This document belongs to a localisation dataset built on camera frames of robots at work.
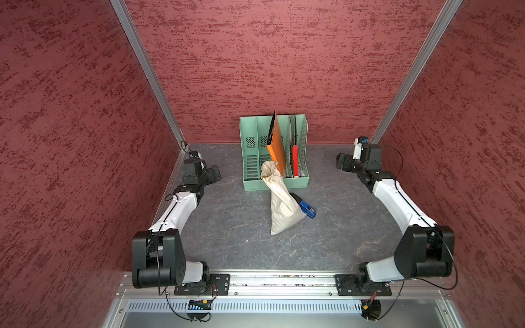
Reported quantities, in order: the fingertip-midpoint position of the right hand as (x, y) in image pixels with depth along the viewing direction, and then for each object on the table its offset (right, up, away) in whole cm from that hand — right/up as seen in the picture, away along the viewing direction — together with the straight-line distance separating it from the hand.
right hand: (344, 161), depth 88 cm
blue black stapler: (-16, -22, +2) cm, 27 cm away
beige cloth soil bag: (-26, -20, -8) cm, 34 cm away
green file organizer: (-41, +15, +13) cm, 45 cm away
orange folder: (-31, +7, -3) cm, 31 cm away
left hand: (-61, -6, +2) cm, 61 cm away
